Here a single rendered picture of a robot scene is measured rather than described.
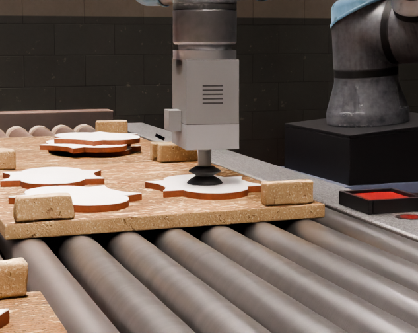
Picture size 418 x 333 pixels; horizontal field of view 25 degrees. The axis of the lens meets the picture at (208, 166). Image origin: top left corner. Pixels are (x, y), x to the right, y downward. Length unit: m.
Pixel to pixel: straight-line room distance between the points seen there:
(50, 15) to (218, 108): 5.20
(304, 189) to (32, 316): 0.48
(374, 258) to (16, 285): 0.36
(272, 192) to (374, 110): 0.70
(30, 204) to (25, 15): 5.30
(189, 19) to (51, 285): 0.42
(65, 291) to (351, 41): 1.05
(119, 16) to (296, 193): 5.39
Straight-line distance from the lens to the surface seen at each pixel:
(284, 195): 1.05
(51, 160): 1.45
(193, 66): 1.10
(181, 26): 1.12
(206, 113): 1.10
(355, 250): 0.93
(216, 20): 1.11
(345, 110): 1.73
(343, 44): 1.73
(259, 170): 1.47
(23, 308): 0.67
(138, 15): 6.44
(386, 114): 1.72
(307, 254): 0.91
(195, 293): 0.76
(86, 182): 1.20
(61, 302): 0.75
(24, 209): 0.97
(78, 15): 6.33
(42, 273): 0.84
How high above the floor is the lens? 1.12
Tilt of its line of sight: 8 degrees down
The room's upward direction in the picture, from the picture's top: straight up
